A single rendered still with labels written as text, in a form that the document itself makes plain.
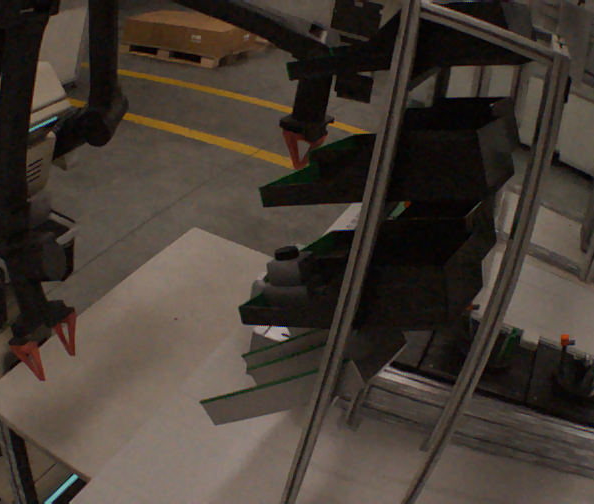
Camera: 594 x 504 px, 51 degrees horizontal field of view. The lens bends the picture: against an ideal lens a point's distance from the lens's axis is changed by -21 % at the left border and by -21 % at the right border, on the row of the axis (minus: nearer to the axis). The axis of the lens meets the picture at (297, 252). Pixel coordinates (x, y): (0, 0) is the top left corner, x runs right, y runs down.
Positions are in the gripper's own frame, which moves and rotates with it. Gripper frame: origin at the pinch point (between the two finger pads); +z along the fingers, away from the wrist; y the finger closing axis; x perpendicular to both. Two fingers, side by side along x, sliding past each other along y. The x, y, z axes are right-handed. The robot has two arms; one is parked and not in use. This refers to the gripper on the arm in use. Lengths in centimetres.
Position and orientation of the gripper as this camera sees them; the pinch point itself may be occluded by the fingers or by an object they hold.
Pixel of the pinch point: (298, 165)
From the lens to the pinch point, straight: 132.9
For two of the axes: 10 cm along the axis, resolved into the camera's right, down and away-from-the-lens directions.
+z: -1.7, 8.7, 4.6
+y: 3.7, -3.7, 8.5
